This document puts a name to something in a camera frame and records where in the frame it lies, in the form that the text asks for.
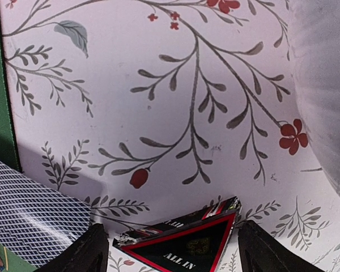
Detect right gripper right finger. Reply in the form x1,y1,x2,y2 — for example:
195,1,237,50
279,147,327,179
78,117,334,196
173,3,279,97
238,220,322,272

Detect round green poker mat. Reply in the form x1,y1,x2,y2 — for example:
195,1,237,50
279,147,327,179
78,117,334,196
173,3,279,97
0,0,39,272

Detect white bowl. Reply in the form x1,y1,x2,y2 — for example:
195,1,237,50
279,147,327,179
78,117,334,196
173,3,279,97
288,1,340,197

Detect face-down cards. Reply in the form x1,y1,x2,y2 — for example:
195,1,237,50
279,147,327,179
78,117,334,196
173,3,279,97
0,161,90,267

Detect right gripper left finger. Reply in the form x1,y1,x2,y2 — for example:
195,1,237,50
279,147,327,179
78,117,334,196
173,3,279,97
39,223,109,272

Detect black red triangle token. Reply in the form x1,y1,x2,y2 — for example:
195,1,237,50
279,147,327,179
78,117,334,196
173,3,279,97
112,197,241,271

